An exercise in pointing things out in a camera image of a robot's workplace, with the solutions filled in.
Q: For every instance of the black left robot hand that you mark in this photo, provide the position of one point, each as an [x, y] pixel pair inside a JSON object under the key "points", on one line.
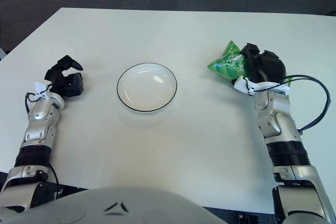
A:
{"points": [[73, 85]]}

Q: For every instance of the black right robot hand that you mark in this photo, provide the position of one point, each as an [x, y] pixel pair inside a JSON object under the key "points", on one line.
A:
{"points": [[267, 66]]}

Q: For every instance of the green potato chip bag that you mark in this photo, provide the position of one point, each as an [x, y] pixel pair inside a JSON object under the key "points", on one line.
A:
{"points": [[228, 64]]}

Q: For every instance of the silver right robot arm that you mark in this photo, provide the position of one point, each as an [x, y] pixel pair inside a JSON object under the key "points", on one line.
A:
{"points": [[281, 121]]}

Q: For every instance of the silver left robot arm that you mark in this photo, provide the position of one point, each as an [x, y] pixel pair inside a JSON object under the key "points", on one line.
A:
{"points": [[36, 129]]}

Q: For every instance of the white plate with black rim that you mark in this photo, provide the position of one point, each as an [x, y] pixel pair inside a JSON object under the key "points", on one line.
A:
{"points": [[147, 87]]}

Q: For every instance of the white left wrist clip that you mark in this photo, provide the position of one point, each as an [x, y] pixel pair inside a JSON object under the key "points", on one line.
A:
{"points": [[41, 89]]}

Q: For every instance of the white desk leg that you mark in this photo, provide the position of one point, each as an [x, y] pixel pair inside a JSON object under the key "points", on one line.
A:
{"points": [[2, 53]]}

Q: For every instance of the grey robot torso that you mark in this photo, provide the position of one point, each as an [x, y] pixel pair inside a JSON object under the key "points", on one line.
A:
{"points": [[118, 208]]}

